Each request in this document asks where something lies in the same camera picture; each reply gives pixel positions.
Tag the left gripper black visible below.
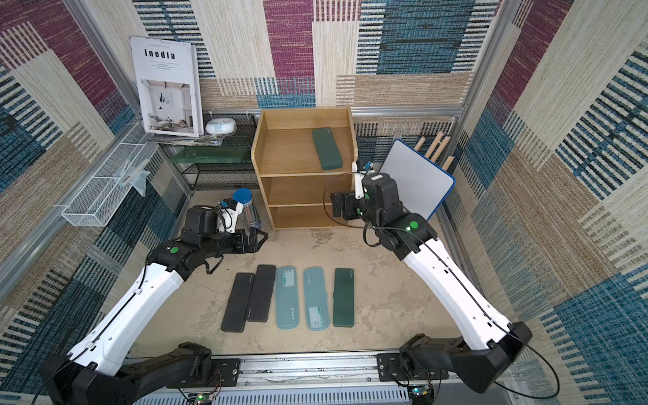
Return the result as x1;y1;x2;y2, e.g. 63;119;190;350
201;225;268;259

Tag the dark green pencil case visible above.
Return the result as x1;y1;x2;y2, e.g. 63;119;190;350
333;268;354;327
312;128;343;170

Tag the light teal pencil case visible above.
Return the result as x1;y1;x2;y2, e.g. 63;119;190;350
274;266;300;330
304;267;330;332

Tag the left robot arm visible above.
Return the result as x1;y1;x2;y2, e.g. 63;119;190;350
40;199;268;404

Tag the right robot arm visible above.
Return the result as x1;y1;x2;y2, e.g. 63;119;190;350
323;172;533;393

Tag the blue-lid pencil canister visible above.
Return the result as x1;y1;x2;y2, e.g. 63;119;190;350
233;188;263;230

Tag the wooden three-tier shelf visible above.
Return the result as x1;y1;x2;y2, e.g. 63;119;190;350
251;107;358;230

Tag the black pencil case left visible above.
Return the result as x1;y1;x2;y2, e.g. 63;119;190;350
220;273;255;332

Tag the black pencil case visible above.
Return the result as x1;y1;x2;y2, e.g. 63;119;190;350
220;273;255;332
246;264;277;323

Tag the black pencil case right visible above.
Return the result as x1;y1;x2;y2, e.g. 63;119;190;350
246;264;277;323

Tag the green cutting mat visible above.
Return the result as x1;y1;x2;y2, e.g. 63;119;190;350
171;146;251;164

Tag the wooden easel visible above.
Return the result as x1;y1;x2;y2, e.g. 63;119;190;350
423;131;454;171

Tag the white round device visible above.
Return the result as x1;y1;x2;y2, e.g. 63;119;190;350
205;117;237;136

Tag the Inedia magazine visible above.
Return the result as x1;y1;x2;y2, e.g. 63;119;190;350
130;36;204;138

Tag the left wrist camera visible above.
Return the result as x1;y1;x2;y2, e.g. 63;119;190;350
218;198;242;234

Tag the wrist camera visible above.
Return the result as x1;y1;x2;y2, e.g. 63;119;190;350
353;162;375;199
218;198;242;234

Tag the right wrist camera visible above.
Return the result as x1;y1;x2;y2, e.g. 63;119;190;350
353;162;375;199

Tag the white board blue frame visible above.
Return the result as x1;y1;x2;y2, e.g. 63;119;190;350
380;139;456;219

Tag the black wire rack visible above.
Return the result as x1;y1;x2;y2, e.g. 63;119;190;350
163;115;258;191

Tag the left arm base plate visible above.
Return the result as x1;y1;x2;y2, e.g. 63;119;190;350
167;358;241;389

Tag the aluminium front rail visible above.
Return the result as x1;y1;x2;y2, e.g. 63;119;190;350
140;350;532;404

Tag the white wire basket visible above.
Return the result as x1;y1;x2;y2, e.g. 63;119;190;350
62;143;158;227

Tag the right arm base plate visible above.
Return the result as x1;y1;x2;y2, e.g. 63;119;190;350
376;353;449;384

